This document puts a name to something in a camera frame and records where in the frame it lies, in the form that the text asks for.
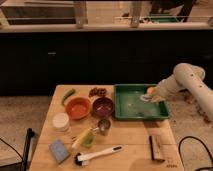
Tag orange and blue towel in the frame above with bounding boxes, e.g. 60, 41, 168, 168
140, 87, 156, 102

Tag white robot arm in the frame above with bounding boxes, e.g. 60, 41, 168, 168
152, 63, 213, 122

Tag green plastic tray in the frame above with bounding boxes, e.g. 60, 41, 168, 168
114, 84, 170, 121

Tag black wooden block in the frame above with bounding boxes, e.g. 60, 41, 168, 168
149, 135, 165, 162

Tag purple bowl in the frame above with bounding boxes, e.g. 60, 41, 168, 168
92, 97, 114, 117

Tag metal measuring cup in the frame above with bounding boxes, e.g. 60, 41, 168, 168
92, 119, 111, 136

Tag brown grape bunch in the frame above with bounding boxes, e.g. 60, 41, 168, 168
89, 87, 107, 97

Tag orange bowl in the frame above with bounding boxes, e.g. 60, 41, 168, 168
65, 97, 91, 120

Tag yellow green corn toy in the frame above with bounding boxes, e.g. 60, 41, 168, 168
71, 128, 94, 149

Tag green pepper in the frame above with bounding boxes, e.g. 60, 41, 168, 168
61, 89, 76, 106

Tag white dish brush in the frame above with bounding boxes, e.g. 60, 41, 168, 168
74, 146, 122, 166

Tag white round container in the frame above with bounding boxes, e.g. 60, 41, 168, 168
52, 113, 70, 131

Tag blue sponge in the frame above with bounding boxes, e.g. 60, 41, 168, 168
49, 140, 70, 164

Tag dark cabinet counter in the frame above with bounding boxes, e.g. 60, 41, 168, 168
0, 23, 213, 96

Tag black cable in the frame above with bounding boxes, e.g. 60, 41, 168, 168
177, 135, 213, 171

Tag black chair frame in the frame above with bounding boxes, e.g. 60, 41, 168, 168
0, 128, 35, 171

